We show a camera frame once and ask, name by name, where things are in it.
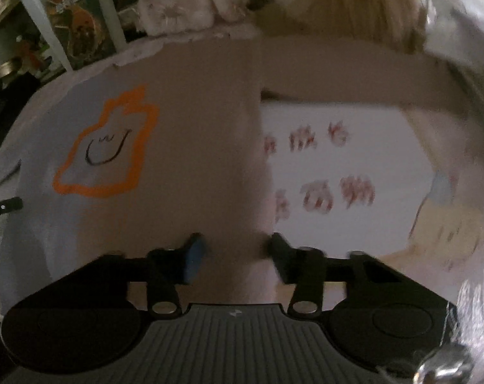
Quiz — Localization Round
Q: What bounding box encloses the shiny silver fabric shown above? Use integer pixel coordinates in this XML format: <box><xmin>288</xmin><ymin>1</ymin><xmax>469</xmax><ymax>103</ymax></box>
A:
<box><xmin>424</xmin><ymin>0</ymin><xmax>484</xmax><ymax>372</ymax></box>

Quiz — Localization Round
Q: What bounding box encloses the colourful picture box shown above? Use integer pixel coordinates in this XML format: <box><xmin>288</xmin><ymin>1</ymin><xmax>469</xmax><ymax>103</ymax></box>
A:
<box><xmin>45</xmin><ymin>0</ymin><xmax>119</xmax><ymax>69</ymax></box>

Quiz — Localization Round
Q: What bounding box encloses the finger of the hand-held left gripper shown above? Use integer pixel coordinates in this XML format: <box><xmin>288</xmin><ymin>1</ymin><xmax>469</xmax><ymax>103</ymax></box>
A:
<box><xmin>0</xmin><ymin>197</ymin><xmax>25</xmax><ymax>220</ymax></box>

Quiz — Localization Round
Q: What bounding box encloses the white cloth with red print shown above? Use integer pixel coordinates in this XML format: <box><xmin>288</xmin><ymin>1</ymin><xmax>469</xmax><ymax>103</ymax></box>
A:
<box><xmin>260</xmin><ymin>102</ymin><xmax>437</xmax><ymax>259</ymax></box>

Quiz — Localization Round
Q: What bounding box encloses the fluffy yellow plush toy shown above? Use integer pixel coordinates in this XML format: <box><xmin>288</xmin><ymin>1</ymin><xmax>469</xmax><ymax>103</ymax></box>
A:
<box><xmin>242</xmin><ymin>0</ymin><xmax>431</xmax><ymax>53</ymax></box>

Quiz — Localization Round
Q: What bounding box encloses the pale shirt with orange print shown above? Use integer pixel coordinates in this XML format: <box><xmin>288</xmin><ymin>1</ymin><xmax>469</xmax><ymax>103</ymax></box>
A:
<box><xmin>0</xmin><ymin>34</ymin><xmax>469</xmax><ymax>307</ymax></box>

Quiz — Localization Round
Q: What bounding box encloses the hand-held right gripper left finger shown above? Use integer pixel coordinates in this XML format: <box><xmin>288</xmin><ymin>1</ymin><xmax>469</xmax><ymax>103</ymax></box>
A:
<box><xmin>64</xmin><ymin>232</ymin><xmax>208</xmax><ymax>317</ymax></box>

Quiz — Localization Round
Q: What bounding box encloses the pink plush bunny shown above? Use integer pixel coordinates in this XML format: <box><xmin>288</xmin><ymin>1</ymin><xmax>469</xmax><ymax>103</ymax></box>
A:
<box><xmin>135</xmin><ymin>0</ymin><xmax>251</xmax><ymax>37</ymax></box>

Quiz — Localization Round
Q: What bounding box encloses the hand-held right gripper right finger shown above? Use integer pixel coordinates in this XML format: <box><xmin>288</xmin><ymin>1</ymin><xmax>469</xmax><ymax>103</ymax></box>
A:
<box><xmin>266</xmin><ymin>232</ymin><xmax>407</xmax><ymax>317</ymax></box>

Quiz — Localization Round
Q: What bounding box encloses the white shelf frame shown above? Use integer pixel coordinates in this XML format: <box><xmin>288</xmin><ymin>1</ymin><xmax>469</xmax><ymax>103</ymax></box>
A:
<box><xmin>2</xmin><ymin>0</ymin><xmax>127</xmax><ymax>73</ymax></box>

